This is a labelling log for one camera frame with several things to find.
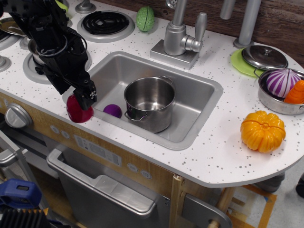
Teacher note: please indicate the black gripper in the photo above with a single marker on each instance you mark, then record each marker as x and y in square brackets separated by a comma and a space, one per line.
[65, 69]

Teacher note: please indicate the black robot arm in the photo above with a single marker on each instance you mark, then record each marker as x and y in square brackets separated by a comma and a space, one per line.
[60, 47]

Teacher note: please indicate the steel pot in sink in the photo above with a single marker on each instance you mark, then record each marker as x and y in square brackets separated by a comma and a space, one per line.
[149, 103]

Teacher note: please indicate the small steel pot on burner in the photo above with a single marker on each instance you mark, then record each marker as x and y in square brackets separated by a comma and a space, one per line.
[32, 48]

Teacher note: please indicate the grey sink basin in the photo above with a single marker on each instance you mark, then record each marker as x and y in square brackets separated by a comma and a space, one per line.
[195, 99]

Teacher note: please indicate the steel pot lid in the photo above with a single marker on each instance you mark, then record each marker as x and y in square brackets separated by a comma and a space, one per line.
[264, 56]

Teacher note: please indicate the purple toy ball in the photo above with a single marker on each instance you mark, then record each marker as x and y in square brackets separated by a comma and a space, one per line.
[114, 110]

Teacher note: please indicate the black coil stove burner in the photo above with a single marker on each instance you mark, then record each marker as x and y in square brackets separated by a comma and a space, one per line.
[105, 26]

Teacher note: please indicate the grey oven knob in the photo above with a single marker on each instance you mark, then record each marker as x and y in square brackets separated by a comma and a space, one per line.
[17, 117]

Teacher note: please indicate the green toy cabbage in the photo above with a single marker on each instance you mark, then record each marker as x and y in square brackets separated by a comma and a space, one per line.
[145, 19]

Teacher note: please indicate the grey toy faucet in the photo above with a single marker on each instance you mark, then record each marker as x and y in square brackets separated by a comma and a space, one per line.
[178, 48]

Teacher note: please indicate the grey dishwasher door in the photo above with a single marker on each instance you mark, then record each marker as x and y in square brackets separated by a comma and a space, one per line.
[102, 198]

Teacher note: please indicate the blue clamp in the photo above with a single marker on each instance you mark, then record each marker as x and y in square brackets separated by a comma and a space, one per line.
[19, 194]

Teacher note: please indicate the green plate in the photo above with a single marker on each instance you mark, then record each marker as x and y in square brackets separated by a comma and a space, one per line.
[242, 66]

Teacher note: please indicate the orange toy pumpkin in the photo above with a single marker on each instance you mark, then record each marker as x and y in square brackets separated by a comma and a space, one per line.
[262, 132]

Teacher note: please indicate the purple striped toy onion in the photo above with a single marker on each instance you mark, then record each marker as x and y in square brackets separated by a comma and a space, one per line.
[281, 81]

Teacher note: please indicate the orange toy carrot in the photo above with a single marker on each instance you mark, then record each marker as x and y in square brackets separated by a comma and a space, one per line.
[296, 94]

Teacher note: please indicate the steel pan with handles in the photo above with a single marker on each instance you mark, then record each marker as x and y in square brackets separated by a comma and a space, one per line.
[273, 102]

